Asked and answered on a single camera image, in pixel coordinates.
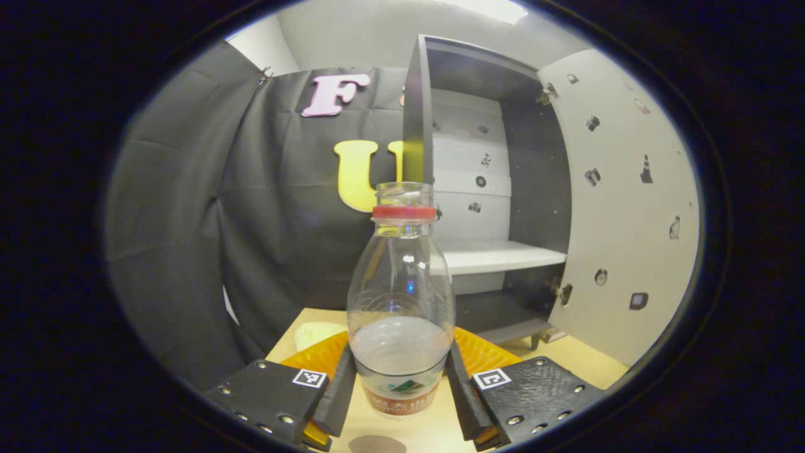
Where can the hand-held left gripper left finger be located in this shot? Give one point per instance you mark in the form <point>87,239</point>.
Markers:
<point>336,396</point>

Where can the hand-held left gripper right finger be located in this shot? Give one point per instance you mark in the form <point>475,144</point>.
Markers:
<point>465,402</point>

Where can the round brown coaster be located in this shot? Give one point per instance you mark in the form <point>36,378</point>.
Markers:
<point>377,445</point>

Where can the white cabinet shelf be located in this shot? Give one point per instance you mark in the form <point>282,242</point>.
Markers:
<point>497,257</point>

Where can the clear bottle with red label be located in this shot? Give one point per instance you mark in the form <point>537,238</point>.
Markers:
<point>400,296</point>

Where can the black backdrop cloth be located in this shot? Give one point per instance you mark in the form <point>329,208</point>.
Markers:
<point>188,220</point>

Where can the dark grey cabinet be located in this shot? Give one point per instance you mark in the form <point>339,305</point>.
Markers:
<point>534,163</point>

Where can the long ceiling light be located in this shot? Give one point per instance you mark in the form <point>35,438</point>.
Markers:
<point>490,9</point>

